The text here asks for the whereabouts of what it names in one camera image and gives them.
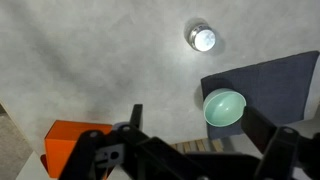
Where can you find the mint green bowl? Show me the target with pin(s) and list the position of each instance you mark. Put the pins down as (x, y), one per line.
(223, 108)

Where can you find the silver bottle lid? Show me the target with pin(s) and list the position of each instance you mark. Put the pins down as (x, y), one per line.
(205, 40)

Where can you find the orange cardboard box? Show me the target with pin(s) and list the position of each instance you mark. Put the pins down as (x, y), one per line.
(63, 143)

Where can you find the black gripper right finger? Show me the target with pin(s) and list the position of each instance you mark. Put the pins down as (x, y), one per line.
(258, 125)

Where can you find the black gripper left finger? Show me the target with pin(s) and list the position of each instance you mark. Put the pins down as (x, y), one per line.
(136, 116)

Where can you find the light wooden slatted chair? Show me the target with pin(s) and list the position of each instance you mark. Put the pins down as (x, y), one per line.
(196, 145)

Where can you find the small silver metal cup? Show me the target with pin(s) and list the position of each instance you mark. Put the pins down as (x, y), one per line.
(191, 36)

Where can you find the dark blue cloth mat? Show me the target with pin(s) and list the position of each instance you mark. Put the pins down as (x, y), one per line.
(276, 86)

